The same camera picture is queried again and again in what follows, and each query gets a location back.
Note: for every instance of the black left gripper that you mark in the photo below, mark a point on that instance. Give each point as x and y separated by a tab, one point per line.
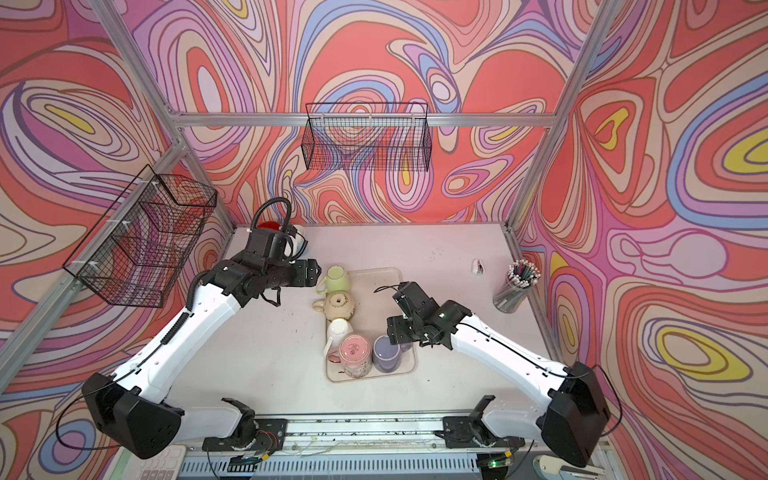
306	277

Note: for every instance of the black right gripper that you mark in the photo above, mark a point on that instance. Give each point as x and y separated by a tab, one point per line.
396	332

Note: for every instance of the purple mug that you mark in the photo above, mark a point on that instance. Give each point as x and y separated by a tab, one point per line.
387	357

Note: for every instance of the black skull mug red inside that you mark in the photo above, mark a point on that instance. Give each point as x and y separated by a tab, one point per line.
271	225

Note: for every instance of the white small mug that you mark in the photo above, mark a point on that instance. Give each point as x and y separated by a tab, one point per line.
337	330

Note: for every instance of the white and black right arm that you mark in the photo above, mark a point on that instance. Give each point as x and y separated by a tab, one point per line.
570	413

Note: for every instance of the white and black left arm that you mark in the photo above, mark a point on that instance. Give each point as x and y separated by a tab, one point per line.
130	405

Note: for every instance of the light green mug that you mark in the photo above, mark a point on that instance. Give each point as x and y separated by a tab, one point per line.
335	279

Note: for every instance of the cream speckled round mug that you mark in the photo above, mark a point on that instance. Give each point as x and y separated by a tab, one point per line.
337	305

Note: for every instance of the pink patterned mug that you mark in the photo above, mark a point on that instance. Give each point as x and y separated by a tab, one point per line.
352	357

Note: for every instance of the small white pink object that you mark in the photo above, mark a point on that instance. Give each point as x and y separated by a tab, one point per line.
477	267

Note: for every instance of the pen holder with pens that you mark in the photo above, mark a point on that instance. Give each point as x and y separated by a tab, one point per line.
522	275

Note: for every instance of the white device bottom right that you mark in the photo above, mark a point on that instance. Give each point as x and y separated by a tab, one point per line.
549	467

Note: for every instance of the white desk telephone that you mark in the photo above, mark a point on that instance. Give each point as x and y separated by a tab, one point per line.
164	466

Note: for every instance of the black wire basket back wall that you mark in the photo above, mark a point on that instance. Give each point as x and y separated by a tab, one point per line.
367	136

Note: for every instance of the black wire basket wall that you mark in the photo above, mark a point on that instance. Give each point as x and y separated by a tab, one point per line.
367	136
137	249

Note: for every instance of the black wire basket left wall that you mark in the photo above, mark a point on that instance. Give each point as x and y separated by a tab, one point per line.
137	249

